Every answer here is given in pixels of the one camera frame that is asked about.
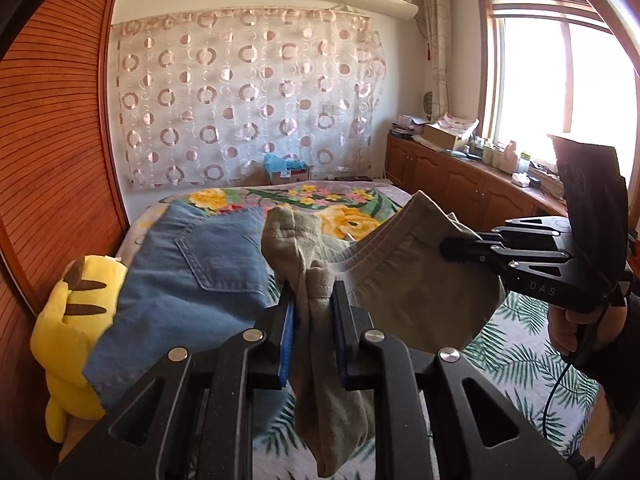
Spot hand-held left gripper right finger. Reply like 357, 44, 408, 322
330, 280, 578, 480

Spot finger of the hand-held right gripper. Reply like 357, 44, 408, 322
492, 216, 572, 243
440, 236, 572, 275

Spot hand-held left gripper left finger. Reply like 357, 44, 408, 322
50, 280, 301, 480

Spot khaki pants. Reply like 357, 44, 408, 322
261, 191, 508, 478

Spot person's right forearm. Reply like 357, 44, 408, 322
585, 290, 640, 441

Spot person's right hand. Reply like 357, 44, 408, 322
546, 302, 632, 366

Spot wooden cabinet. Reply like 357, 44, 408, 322
385, 130, 640, 241

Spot palm leaf printed blanket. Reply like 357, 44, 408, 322
252, 260, 601, 480

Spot blue denim jeans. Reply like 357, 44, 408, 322
82, 201, 288, 411

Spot open cardboard box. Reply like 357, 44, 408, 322
422, 122, 463, 151

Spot pile of newspapers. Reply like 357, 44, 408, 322
440, 114, 481, 134

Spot floral printed blanket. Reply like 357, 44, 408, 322
115, 182, 416, 281

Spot window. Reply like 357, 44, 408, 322
477, 0, 640, 181

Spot brown cardboard box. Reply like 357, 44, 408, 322
240, 170, 273, 189

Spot small cardboard box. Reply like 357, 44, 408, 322
270, 165, 309, 186

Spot tied window curtain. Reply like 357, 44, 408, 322
421, 0, 451, 121

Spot yellow plush toy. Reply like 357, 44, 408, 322
30, 255, 131, 443

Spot sheer circle patterned curtain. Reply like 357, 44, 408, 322
111, 6, 388, 191

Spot wooden slatted wardrobe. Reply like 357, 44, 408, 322
0, 0, 132, 461

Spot black cable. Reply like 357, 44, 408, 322
542, 327, 588, 431

